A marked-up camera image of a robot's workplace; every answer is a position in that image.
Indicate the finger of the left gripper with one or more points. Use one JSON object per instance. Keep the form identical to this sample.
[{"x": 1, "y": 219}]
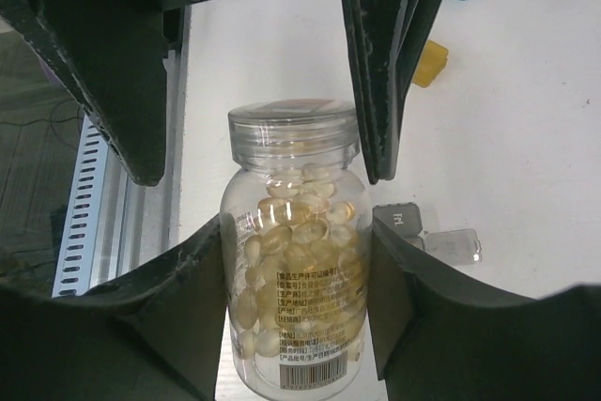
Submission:
[{"x": 385, "y": 41}]

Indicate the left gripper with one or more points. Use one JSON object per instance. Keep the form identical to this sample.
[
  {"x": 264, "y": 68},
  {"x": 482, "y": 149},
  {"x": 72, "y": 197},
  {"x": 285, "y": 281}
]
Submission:
[{"x": 108, "y": 55}]

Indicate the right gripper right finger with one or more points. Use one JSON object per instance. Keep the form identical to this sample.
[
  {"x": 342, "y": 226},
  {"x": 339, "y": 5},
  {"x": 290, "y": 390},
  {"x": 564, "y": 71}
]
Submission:
[{"x": 438, "y": 334}]

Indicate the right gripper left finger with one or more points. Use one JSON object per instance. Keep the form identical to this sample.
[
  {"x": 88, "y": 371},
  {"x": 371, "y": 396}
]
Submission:
[{"x": 154, "y": 333}]

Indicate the grey pill box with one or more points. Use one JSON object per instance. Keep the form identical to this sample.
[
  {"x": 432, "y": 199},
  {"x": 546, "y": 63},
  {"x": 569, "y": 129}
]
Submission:
[{"x": 460, "y": 247}]

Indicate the clear bottle with orange pills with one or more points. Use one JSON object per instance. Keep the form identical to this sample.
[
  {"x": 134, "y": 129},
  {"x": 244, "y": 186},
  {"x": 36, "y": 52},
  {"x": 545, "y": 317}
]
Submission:
[{"x": 296, "y": 228}]

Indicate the yellow pill box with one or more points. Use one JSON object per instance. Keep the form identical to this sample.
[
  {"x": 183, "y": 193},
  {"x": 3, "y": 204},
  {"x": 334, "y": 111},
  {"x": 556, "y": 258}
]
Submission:
[{"x": 432, "y": 62}]

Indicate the white slotted cable duct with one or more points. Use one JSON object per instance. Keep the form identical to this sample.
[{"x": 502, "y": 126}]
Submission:
[{"x": 76, "y": 253}]

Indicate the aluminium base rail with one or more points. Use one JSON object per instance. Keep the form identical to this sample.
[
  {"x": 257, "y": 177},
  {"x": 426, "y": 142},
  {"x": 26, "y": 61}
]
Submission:
[{"x": 138, "y": 221}]

